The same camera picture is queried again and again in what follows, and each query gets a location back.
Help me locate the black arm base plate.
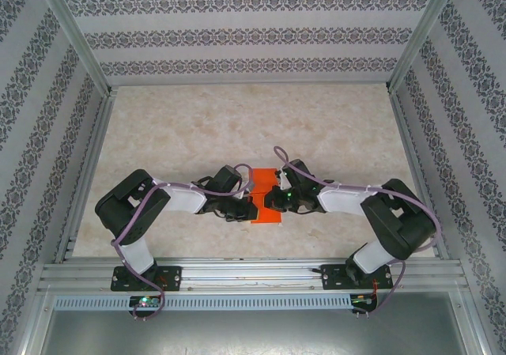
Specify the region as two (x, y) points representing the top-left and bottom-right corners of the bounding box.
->
(111, 266), (183, 293)
(322, 263), (395, 292)

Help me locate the small controller board with LEDs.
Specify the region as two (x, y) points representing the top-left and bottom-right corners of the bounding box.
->
(350, 293), (377, 308)
(129, 295), (161, 309)

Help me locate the aluminium frame bar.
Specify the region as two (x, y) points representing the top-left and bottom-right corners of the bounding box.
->
(450, 291), (493, 355)
(15, 287), (55, 355)

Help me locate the grey metal panel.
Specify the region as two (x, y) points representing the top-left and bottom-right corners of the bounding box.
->
(39, 309), (475, 355)

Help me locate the orange square paper sheet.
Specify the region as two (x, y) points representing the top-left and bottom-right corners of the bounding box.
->
(248, 168), (285, 225)

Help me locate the aluminium frame post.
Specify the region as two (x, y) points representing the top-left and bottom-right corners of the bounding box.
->
(30, 0), (119, 95)
(386, 0), (463, 94)

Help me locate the long aluminium mounting rail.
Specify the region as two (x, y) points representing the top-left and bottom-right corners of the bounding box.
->
(37, 257), (468, 294)

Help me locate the aluminium table side rail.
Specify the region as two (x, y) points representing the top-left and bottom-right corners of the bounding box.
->
(54, 88), (119, 263)
(388, 89), (451, 260)

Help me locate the slotted grey cable duct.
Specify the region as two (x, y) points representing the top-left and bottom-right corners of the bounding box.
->
(52, 294), (353, 312)

